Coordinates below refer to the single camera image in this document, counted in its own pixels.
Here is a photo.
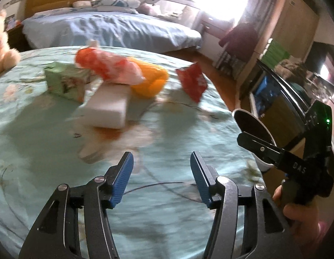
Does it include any white foam block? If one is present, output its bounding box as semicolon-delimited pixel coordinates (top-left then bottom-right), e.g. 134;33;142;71
80;82;131;129

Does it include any red snack wrapper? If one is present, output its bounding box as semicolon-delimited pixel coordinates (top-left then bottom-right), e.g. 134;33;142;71
176;62;208;104

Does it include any green drink carton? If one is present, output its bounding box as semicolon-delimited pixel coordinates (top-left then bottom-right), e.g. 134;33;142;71
44;62;91;104

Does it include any orange white plastic bag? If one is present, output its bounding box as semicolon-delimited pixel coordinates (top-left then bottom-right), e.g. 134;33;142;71
75;40;145;85

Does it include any white black trash bin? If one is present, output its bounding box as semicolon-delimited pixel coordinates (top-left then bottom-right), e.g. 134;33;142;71
232;108;278;173

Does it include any person's right hand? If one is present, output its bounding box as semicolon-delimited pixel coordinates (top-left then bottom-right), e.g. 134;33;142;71
272;185;327;258

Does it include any black sideboard cabinet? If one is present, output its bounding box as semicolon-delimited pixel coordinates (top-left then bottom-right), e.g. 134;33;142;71
239;60;310;150

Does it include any floral teal tablecloth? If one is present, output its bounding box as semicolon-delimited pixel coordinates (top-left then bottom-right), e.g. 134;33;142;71
0;47;262;258

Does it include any brown plush on cabinet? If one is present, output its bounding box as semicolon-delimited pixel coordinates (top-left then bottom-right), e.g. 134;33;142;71
274;58;307;80

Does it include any television screen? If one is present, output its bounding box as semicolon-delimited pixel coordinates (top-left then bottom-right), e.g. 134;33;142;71
305;41;334;86

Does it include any green boxes stack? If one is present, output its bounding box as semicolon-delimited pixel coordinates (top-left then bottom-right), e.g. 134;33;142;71
259;38;290;69

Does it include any dark red hanging jacket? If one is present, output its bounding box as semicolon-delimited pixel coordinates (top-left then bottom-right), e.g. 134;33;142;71
219;22;258;63

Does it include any bed with blue sheet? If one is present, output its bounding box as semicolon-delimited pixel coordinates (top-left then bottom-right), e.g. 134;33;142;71
22;11;202;53

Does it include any wooden wardrobe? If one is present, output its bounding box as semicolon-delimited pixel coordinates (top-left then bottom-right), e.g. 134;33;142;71
236;0;319;99

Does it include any cream teddy bear pink heart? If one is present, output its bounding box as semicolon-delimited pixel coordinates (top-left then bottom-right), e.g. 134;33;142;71
0;9;21;74

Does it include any dark wooden nightstand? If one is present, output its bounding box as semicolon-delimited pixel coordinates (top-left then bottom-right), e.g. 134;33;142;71
7;25;31;52

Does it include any blue white pillow stack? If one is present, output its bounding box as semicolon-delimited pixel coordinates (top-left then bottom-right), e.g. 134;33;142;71
72;0;141;14

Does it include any grey bed guard rail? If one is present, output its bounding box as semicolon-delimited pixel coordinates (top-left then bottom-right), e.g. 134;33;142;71
136;0;201;30

